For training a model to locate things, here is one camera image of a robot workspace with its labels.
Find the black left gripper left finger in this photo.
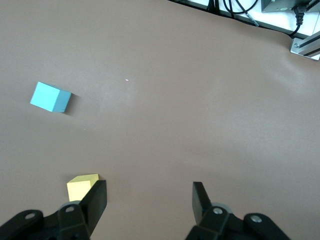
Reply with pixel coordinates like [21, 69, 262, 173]
[0, 179, 108, 240]

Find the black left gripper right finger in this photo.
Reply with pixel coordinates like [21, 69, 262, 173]
[184, 181, 292, 240]

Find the yellow foam cube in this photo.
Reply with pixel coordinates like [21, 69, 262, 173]
[66, 173, 101, 202]

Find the brown table cover sheet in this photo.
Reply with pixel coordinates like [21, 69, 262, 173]
[0, 0, 320, 240]

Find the blue foam cube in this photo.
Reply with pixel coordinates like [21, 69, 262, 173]
[29, 81, 73, 114]

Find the grey metal device box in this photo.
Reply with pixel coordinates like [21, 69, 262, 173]
[261, 0, 313, 13]

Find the aluminium frame profile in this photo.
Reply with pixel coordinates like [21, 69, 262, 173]
[289, 31, 320, 61]

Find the thin cable with silver tip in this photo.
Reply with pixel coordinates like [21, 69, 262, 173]
[246, 13, 261, 27]

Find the black looped cable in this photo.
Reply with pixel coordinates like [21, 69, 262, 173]
[222, 0, 260, 15]

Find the black straight cable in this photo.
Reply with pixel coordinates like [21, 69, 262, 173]
[207, 0, 221, 14]

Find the black power cable with plug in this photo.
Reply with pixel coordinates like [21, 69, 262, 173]
[291, 4, 313, 38]

